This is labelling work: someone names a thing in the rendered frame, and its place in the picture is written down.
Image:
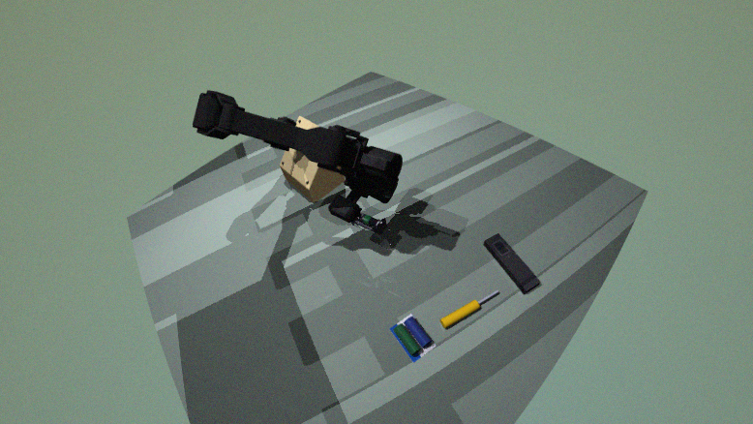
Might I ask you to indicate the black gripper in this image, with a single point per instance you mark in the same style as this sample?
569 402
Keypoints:
346 208

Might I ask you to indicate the yellow-handled screwdriver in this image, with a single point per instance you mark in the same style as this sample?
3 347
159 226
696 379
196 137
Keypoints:
468 309

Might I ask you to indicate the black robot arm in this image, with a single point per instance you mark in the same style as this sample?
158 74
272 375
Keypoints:
218 115

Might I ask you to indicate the black cylindrical battery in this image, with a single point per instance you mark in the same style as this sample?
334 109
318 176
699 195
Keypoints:
368 220

